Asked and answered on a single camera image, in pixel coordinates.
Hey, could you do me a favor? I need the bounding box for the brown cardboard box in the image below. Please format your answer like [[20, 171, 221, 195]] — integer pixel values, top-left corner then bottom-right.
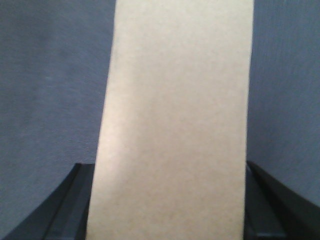
[[86, 0, 254, 240]]

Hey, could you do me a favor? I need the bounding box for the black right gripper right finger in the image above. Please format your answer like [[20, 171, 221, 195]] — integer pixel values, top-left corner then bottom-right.
[[243, 161, 320, 240]]

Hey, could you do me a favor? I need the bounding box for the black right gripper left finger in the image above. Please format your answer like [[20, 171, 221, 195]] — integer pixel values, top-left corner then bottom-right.
[[4, 163, 95, 240]]

